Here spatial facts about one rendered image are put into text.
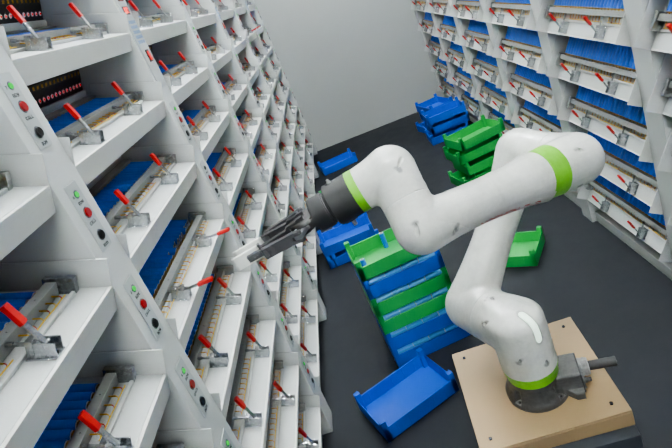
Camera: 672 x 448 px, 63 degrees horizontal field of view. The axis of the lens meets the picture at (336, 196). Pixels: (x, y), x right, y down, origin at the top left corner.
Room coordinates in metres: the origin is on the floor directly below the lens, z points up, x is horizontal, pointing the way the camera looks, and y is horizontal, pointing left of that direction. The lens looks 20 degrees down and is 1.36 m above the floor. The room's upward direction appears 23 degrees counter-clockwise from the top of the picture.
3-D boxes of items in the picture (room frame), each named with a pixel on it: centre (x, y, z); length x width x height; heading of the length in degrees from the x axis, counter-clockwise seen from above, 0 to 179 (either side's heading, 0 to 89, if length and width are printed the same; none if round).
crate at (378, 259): (1.83, -0.11, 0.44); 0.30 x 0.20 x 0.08; 93
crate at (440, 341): (1.83, -0.11, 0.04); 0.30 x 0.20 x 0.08; 93
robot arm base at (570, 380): (1.02, -0.32, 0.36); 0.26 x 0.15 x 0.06; 72
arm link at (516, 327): (1.05, -0.26, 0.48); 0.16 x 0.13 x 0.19; 20
